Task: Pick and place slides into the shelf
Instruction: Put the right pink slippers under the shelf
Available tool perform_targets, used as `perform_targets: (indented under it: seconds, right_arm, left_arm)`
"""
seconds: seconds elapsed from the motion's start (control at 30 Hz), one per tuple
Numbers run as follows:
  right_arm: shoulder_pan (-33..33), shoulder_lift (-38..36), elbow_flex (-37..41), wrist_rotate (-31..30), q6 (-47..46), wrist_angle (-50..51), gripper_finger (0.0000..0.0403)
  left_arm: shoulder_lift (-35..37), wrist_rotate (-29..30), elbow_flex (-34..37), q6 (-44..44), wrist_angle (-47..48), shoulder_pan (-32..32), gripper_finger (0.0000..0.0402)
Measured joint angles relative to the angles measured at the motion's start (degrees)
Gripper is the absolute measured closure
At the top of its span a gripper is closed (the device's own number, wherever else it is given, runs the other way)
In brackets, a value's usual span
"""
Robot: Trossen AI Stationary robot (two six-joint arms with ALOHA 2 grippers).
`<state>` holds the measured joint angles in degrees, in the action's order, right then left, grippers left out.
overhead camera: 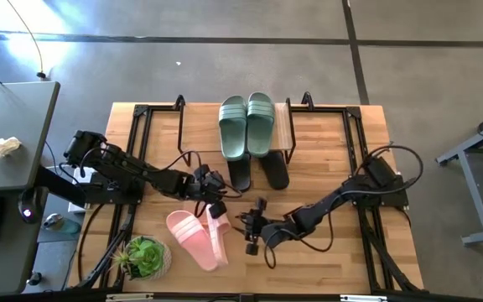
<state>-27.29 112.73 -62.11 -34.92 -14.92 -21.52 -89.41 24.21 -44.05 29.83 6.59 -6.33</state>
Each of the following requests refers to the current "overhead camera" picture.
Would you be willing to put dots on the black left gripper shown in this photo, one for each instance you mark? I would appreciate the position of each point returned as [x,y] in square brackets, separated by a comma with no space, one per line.
[208,186]

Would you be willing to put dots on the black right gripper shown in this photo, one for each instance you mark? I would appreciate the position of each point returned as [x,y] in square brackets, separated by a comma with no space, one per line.
[266,232]

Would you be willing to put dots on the pink rubber slide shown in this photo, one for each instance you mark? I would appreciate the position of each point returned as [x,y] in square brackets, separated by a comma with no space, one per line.
[191,239]
[220,239]

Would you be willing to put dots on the green rubber slide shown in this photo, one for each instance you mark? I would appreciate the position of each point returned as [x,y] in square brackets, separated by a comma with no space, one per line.
[233,130]
[260,126]

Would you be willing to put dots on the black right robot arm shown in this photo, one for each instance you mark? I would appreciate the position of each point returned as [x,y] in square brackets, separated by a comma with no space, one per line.
[321,209]

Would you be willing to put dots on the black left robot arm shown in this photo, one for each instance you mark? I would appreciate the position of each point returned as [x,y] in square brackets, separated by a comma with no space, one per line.
[132,172]

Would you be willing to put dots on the potted green succulent plant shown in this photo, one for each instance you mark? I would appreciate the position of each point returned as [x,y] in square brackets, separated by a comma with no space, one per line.
[145,258]

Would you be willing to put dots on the white power box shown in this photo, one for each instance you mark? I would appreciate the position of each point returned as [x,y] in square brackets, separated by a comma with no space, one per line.
[76,206]

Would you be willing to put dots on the teal pad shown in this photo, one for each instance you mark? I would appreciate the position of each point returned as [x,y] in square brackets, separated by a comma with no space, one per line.
[71,227]

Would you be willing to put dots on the black device with pink light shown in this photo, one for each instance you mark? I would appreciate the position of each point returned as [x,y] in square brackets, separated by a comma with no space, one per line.
[27,211]

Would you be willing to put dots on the black round knob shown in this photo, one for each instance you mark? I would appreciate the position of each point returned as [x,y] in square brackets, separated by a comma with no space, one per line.
[34,279]

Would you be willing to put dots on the crumpled white tissue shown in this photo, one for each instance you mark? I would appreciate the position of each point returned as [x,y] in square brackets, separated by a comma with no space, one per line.
[2,147]

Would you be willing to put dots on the grey office desk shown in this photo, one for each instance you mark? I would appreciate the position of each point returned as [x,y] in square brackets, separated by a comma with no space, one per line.
[6,117]

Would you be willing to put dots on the grey metal side table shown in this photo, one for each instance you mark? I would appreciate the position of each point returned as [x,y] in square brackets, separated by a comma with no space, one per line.
[476,197]

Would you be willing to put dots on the wooden shelf with black frame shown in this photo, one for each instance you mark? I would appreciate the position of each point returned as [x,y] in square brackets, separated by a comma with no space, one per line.
[199,130]

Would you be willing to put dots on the black metal rig frame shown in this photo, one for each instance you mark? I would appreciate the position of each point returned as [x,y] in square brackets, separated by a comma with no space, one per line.
[352,138]

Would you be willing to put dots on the silver metal bracket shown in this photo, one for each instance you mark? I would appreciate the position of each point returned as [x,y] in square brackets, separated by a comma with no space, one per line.
[363,298]
[128,297]

